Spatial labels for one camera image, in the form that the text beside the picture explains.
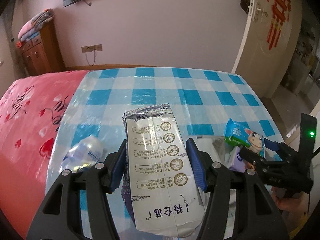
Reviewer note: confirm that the white door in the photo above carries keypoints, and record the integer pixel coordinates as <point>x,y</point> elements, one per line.
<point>255,55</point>

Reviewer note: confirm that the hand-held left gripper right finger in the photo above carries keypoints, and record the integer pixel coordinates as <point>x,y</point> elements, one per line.
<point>196,162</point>

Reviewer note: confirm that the blue checked plastic tablecloth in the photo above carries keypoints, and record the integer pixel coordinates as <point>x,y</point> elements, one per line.
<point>155,87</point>

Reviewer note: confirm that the folded red cloth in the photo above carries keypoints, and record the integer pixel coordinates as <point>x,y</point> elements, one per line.
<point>19,44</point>

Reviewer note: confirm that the wall power socket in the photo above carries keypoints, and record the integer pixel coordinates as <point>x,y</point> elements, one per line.
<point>92,48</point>

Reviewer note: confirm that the crushed clear plastic bottle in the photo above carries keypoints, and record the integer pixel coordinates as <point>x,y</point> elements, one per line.
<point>85,152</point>

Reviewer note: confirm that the white plastic bag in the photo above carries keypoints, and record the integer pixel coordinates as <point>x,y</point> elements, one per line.
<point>212,147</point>

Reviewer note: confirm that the pink heart print blanket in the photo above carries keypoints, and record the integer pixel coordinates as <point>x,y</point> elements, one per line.
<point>27,135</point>

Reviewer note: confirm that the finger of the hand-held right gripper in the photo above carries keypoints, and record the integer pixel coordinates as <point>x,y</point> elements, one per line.
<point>272,145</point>
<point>253,158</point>

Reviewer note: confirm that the white milk carton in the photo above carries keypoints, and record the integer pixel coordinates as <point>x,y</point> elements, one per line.
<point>155,167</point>

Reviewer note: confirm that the purple and white packet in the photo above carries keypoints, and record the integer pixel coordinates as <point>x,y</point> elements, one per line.
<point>234,162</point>

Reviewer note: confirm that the blue green snack packet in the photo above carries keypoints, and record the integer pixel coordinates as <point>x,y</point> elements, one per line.
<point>240,135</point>

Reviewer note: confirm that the folded blue blanket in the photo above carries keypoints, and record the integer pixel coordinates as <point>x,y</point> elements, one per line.
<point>31,35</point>

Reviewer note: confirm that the person's right hand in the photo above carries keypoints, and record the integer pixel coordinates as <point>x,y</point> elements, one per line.
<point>287,202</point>

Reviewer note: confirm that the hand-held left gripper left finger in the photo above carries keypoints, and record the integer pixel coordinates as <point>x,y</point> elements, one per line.
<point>117,170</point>

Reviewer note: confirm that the folded pink floral blanket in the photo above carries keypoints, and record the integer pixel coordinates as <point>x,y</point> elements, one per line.
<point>35,22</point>

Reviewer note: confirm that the wooden cabinet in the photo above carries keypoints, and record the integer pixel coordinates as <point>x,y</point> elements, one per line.
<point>42,52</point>

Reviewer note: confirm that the red paper door decoration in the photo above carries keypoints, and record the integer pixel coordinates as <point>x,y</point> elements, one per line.
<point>277,10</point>

